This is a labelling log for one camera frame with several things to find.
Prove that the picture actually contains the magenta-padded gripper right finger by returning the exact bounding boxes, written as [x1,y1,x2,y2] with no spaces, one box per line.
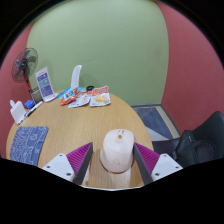
[132,142,184,186]

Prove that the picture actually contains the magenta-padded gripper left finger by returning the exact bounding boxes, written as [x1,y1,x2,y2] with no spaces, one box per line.
[41,141,94,186]

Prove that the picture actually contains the blue patterned mouse pad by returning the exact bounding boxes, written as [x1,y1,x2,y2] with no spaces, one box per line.
[9,125,50,167]

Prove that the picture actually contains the black bag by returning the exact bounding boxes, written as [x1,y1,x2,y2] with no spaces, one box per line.
[173,129,216,168]

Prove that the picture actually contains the black marker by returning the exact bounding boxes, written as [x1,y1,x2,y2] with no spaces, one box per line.
[24,106,36,118]

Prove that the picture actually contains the black office chair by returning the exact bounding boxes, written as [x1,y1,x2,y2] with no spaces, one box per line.
[151,110,224,168]

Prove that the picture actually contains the orange snack packet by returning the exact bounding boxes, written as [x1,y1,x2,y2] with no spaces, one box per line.
[59,88,79,107]

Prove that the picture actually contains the small blue box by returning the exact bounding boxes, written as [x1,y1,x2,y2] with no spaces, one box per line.
[24,99,36,110]

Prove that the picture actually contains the white tissue box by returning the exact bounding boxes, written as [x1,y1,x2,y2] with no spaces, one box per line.
[9,99,27,125]

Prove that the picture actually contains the blue snack packet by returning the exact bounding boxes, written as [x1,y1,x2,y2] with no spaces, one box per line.
[56,86,86,100]

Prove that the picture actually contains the dark mesh pen cup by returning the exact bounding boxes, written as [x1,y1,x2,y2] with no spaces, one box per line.
[30,87,44,103]

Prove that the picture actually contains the white orange-topped snack packet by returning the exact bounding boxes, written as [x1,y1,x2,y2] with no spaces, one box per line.
[89,85,112,108]

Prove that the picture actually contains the acrylic sign stand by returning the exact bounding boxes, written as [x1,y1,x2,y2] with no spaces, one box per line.
[35,66,59,103]

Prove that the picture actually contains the black standing fan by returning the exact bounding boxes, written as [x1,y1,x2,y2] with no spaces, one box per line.
[11,47,39,94]

